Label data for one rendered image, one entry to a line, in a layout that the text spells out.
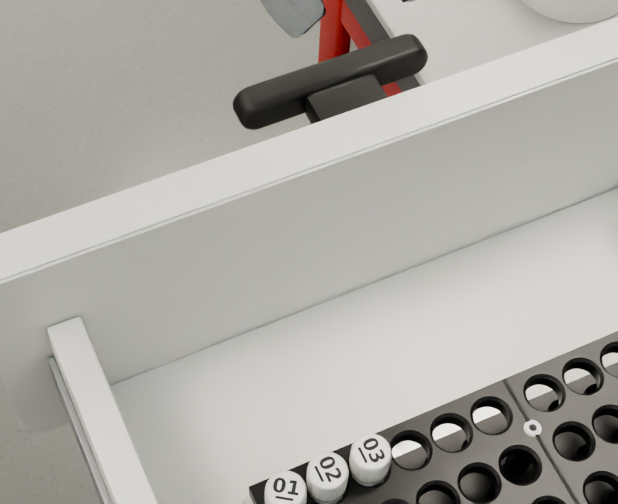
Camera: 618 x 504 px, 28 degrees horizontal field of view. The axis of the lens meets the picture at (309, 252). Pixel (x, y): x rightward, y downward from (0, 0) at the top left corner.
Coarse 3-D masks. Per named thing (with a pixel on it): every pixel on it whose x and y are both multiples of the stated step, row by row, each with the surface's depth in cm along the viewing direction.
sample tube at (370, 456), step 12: (360, 444) 37; (372, 444) 37; (384, 444) 37; (360, 456) 37; (372, 456) 37; (384, 456) 37; (360, 468) 37; (372, 468) 37; (384, 468) 37; (360, 480) 38; (372, 480) 37
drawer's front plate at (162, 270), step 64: (512, 64) 43; (576, 64) 43; (320, 128) 41; (384, 128) 41; (448, 128) 42; (512, 128) 44; (576, 128) 46; (128, 192) 40; (192, 192) 40; (256, 192) 40; (320, 192) 42; (384, 192) 44; (448, 192) 46; (512, 192) 48; (576, 192) 50; (0, 256) 38; (64, 256) 38; (128, 256) 40; (192, 256) 42; (256, 256) 43; (320, 256) 45; (384, 256) 48; (0, 320) 40; (64, 320) 41; (128, 320) 43; (192, 320) 45; (256, 320) 47
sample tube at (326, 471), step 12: (324, 456) 37; (336, 456) 37; (312, 468) 37; (324, 468) 37; (336, 468) 37; (312, 480) 37; (324, 480) 37; (336, 480) 37; (312, 492) 37; (324, 492) 37; (336, 492) 37
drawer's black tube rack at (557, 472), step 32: (576, 384) 43; (576, 416) 39; (608, 416) 42; (416, 448) 42; (448, 448) 42; (512, 448) 39; (544, 448) 39; (576, 448) 42; (608, 448) 39; (416, 480) 38; (448, 480) 38; (480, 480) 41; (512, 480) 41; (544, 480) 38; (576, 480) 38; (608, 480) 39
